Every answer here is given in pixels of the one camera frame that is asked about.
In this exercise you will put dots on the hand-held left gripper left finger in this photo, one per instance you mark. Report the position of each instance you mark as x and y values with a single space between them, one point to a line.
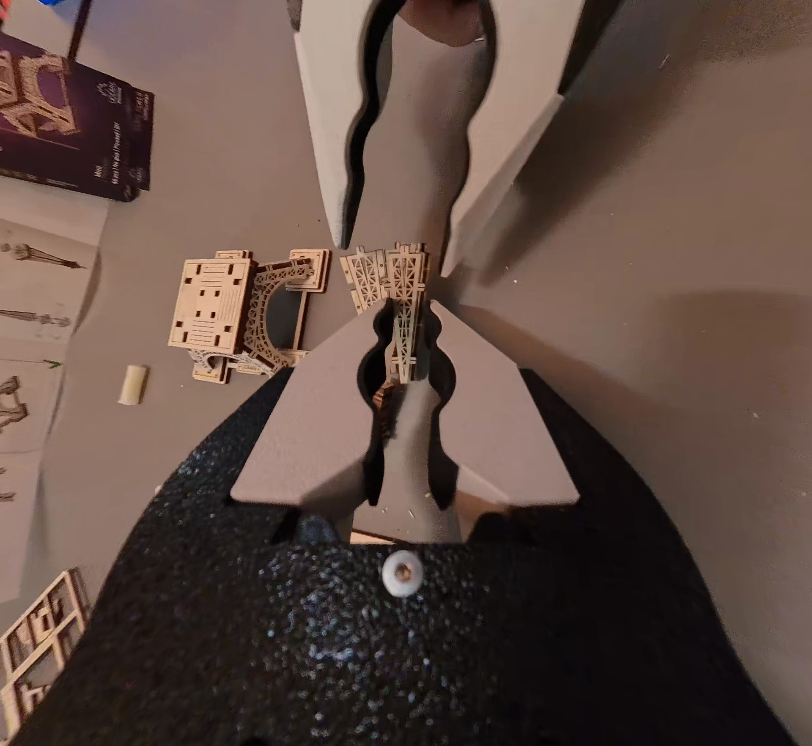
311 435

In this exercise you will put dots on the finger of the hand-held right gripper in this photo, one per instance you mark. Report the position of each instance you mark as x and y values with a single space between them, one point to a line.
336 61
533 61

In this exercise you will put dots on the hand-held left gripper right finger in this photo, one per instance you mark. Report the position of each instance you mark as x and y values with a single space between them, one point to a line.
507 435

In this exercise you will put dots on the wooden tower spire assembly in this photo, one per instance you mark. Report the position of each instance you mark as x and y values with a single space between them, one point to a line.
406 289

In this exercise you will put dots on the grey desk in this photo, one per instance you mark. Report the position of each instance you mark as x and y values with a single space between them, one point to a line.
634 314

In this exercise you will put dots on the wooden tower base model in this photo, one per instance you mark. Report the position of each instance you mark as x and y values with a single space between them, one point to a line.
209 302

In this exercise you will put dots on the small pale wax stick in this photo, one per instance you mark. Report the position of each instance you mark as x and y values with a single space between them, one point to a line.
133 385

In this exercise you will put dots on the dark purple model kit box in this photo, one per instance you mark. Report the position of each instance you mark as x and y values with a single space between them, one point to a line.
108 124

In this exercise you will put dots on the wooden part sheet square frames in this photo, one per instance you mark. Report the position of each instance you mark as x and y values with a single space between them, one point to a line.
80 600

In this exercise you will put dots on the assembly diagram instruction sheet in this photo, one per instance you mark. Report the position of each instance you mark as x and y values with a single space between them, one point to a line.
38 289

